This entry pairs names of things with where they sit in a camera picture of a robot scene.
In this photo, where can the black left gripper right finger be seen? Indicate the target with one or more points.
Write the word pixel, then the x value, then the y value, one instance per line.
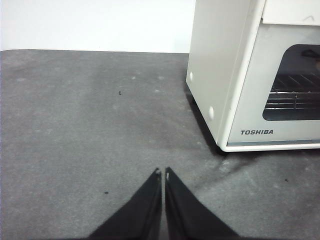
pixel 190 215

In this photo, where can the dark grey table cloth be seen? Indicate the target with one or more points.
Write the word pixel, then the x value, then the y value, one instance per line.
pixel 75 125

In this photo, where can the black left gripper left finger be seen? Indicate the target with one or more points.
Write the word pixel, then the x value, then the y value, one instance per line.
pixel 140 215

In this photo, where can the white Toshiba toaster oven body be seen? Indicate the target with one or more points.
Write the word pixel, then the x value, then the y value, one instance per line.
pixel 212 50

